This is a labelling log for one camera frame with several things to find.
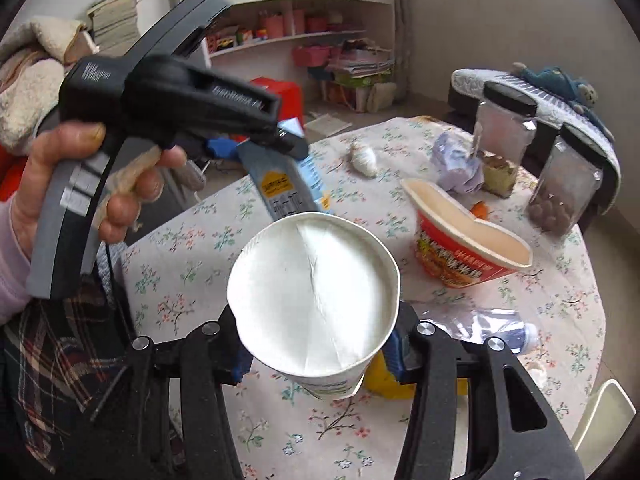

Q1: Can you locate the yellow snack packet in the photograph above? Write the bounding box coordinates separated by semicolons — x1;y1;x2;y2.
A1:
361;349;471;403

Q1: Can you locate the clear plastic water bottle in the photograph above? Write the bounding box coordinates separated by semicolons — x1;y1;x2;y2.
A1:
412;302;540;356

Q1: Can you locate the white paper cup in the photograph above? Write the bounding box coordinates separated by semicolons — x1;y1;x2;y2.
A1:
227;212;400;400

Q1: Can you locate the red instant noodle bowl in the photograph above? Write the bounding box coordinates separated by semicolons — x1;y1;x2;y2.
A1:
400;178;533;289

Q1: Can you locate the white tissue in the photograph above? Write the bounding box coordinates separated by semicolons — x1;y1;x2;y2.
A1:
525;361;548;390

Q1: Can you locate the white wad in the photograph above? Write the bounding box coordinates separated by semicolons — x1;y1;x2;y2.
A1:
349;140;378;178

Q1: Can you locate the lavender paper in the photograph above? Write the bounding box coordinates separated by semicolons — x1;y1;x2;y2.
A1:
431;132;484;194

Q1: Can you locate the white trash bin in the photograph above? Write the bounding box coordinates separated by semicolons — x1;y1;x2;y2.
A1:
572;378;637;477

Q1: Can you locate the left hand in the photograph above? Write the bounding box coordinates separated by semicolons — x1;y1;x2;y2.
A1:
8;121;189;261

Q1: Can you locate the red gift box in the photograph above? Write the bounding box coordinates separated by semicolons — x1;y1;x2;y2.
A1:
250;77;304;125

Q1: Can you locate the floral tablecloth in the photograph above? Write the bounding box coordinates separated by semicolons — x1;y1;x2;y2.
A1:
106;115;608;480

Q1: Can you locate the paper sheet on floor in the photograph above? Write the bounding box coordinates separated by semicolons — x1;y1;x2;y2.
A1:
305;114;352;138

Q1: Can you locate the pink plastic basket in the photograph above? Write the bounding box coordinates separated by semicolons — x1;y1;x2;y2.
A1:
292;44;332;68

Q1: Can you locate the pink pen holder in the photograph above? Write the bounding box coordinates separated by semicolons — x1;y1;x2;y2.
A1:
262;13;285;39

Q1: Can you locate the stack of papers on shelf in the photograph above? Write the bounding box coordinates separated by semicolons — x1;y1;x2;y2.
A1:
326;46;395;77

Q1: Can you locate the white bookshelf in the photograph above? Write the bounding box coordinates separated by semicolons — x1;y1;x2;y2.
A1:
194;0;396;110

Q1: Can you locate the left grey curtain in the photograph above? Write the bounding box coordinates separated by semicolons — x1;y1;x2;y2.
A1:
394;0;411;101

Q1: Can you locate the jar with brown balls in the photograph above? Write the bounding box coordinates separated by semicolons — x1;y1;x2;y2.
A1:
526;122;606;240

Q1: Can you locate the jar with peanuts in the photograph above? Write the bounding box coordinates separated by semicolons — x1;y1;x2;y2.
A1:
473;81;537;198

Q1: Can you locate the dark ottoman bed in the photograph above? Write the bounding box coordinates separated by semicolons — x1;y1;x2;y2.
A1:
448;70;622;229

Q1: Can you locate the quilted grey white cover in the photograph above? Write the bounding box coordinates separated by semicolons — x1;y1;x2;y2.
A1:
448;68;622;214

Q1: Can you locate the blue plush monkey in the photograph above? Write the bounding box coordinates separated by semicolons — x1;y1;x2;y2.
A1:
511;62;615;142

